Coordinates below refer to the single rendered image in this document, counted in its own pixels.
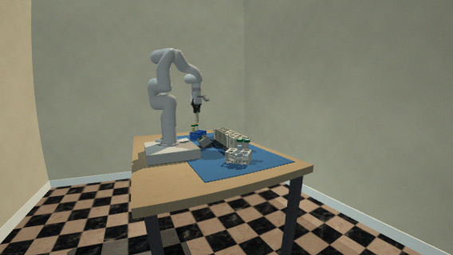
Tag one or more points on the beige box with green button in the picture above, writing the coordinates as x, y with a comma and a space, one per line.
205, 142

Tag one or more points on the blue flat mat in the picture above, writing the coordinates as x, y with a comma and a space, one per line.
212, 166

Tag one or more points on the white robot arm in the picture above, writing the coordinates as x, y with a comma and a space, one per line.
162, 83

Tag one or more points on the blue tube rack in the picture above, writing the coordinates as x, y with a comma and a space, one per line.
195, 136

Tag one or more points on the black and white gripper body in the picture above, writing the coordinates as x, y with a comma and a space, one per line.
197, 100

